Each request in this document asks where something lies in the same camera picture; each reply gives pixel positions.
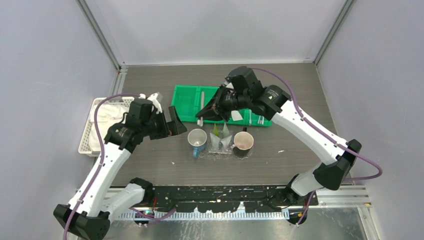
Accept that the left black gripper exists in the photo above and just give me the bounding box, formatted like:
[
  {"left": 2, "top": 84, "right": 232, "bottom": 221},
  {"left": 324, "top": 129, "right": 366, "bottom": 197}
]
[{"left": 141, "top": 106, "right": 187, "bottom": 140}]

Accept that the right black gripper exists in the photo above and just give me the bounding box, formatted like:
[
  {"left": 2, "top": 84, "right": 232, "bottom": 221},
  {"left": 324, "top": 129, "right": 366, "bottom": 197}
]
[{"left": 196, "top": 83, "right": 251, "bottom": 122}]

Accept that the yellow-green toothpaste tube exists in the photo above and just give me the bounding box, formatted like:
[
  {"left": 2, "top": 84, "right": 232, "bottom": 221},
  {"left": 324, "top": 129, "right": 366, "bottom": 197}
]
[{"left": 213, "top": 124, "right": 220, "bottom": 137}]

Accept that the pale blue toothbrush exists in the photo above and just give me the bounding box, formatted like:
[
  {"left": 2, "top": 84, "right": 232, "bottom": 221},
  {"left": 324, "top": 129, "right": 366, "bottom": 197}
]
[{"left": 197, "top": 91, "right": 205, "bottom": 127}]

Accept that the green compartment bin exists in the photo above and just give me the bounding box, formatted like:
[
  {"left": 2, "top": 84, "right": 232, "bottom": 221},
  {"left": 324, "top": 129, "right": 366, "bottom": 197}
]
[{"left": 171, "top": 85, "right": 272, "bottom": 127}]

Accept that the blue mug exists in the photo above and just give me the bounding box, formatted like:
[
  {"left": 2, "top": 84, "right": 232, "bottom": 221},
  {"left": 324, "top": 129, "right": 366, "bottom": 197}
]
[{"left": 187, "top": 128, "right": 208, "bottom": 158}]

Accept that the clear plastic bag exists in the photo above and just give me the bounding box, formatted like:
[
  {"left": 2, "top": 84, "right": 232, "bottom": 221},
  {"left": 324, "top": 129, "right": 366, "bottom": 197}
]
[{"left": 206, "top": 130, "right": 234, "bottom": 155}]

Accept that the white red-cap toothpaste tube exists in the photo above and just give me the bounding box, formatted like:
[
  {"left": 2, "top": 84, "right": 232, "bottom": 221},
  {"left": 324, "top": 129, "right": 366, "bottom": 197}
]
[{"left": 220, "top": 135, "right": 233, "bottom": 151}]

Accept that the dark green mug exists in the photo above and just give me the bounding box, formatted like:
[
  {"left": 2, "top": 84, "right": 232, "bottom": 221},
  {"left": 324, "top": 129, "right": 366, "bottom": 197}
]
[{"left": 232, "top": 127, "right": 255, "bottom": 158}]

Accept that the pink toothbrush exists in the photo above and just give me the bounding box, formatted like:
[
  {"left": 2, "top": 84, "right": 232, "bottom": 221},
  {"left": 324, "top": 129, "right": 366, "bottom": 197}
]
[{"left": 231, "top": 144, "right": 245, "bottom": 149}]

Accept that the pale mint toothpaste tube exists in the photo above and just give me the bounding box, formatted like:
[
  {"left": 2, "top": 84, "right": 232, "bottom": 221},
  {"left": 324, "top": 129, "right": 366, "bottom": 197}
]
[{"left": 210, "top": 132, "right": 221, "bottom": 150}]

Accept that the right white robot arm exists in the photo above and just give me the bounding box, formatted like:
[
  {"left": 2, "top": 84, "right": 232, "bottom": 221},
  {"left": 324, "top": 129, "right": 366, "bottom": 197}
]
[{"left": 195, "top": 66, "right": 362, "bottom": 205}]

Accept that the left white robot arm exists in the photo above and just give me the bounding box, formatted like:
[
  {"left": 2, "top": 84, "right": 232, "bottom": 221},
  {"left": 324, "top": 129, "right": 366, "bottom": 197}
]
[{"left": 53, "top": 94, "right": 187, "bottom": 240}]

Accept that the white orange-print toothpaste tube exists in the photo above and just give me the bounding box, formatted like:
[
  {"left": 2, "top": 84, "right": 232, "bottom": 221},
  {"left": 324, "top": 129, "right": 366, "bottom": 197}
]
[{"left": 231, "top": 110, "right": 243, "bottom": 122}]

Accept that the light blue toothbrush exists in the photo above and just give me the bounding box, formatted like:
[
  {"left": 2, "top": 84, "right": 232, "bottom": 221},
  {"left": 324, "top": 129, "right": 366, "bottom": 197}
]
[{"left": 248, "top": 110, "right": 252, "bottom": 126}]

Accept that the white cloth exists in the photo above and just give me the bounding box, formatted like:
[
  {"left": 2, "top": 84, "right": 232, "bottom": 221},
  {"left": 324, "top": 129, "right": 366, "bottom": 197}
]
[{"left": 88, "top": 103, "right": 129, "bottom": 152}]

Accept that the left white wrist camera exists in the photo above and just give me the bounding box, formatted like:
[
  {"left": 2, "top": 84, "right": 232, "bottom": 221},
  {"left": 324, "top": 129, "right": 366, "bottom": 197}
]
[{"left": 138, "top": 92, "right": 163, "bottom": 114}]

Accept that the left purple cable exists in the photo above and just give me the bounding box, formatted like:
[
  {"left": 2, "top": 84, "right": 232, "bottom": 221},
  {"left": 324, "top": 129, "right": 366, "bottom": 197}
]
[{"left": 62, "top": 93, "right": 178, "bottom": 240}]

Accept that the purple cable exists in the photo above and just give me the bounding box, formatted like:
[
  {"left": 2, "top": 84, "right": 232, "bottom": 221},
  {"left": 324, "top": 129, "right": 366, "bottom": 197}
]
[
  {"left": 62, "top": 93, "right": 178, "bottom": 240},
  {"left": 250, "top": 67, "right": 384, "bottom": 226}
]

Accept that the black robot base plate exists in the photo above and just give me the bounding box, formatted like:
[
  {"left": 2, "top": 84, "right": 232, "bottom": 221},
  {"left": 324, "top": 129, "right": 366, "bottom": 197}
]
[{"left": 135, "top": 185, "right": 308, "bottom": 213}]

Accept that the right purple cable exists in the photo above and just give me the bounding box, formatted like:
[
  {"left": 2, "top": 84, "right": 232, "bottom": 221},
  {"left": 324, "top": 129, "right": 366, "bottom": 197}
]
[{"left": 250, "top": 67, "right": 384, "bottom": 226}]

